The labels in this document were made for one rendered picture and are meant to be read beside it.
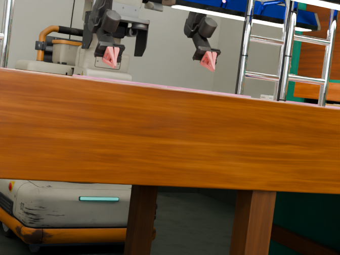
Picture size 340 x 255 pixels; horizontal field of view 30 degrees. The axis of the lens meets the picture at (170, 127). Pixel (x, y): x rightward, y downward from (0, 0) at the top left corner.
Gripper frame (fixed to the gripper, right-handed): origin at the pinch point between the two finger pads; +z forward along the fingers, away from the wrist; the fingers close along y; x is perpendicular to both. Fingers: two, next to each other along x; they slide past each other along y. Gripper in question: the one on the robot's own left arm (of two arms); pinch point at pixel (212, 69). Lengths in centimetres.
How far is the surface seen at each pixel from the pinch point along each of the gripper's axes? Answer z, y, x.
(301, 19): 5.0, 20.8, -31.8
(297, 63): -12.0, 46.3, -0.1
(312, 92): 12.1, 39.4, -4.6
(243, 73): 30.4, -9.6, -23.3
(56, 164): 100, -89, -52
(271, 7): 1.9, 8.5, -32.8
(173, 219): -30, 48, 137
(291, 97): -2.6, 45.3, 11.5
